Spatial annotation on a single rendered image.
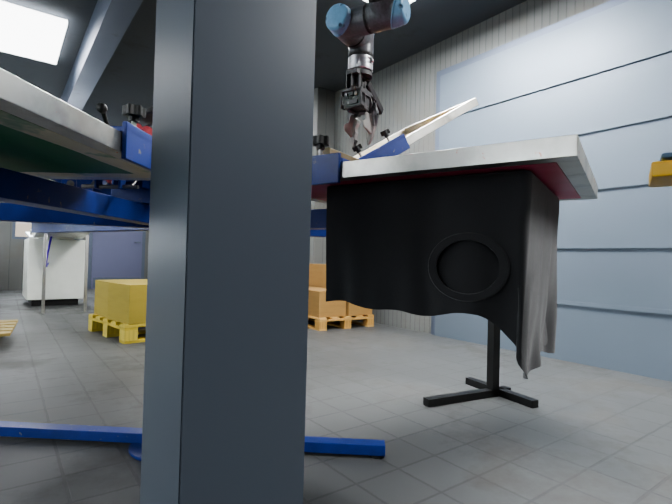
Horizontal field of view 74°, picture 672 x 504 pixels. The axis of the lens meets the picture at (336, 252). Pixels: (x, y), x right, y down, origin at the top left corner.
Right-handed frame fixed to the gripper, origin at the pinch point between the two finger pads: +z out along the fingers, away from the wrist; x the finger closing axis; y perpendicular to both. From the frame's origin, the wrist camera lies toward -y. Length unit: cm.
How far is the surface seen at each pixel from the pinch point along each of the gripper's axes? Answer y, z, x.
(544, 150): 28, 16, 55
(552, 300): -18, 45, 50
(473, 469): -54, 112, 19
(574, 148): 28, 16, 59
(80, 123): 79, 15, -5
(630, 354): -271, 97, 66
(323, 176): 29.8, 16.3, 7.4
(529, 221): 20, 27, 51
